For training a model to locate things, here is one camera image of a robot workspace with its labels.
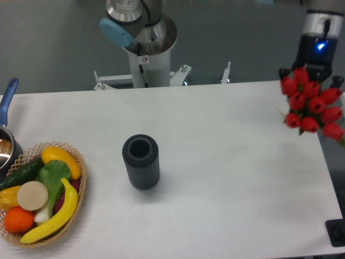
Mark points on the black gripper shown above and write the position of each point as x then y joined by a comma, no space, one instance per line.
316,55

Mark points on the red tulip bouquet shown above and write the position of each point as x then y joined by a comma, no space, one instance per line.
311,107

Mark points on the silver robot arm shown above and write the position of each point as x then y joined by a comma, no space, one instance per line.
148,36

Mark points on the white stand at right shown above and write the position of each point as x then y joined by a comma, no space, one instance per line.
342,97

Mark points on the black device at edge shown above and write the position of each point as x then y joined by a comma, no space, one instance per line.
335,230

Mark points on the dark grey ribbed vase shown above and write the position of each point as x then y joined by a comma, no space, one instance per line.
141,157

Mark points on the dark red vegetable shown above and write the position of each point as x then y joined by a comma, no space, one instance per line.
60,202

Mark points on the yellow squash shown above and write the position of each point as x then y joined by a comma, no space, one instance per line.
56,153

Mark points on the green bok choy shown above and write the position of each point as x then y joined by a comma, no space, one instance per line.
50,176

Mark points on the woven wicker basket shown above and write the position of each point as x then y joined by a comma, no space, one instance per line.
26,157

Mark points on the yellow banana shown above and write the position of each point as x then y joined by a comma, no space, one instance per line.
58,220

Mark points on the green cucumber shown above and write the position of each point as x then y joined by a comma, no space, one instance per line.
25,173

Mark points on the beige round disc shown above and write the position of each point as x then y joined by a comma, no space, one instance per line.
32,195

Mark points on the yellow bell pepper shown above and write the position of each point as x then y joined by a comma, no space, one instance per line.
9,198

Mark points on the orange fruit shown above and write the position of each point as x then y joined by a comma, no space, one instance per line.
18,220

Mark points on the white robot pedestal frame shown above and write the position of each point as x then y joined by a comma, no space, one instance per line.
146,71

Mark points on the blue handled saucepan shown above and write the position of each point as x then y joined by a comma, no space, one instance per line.
10,148

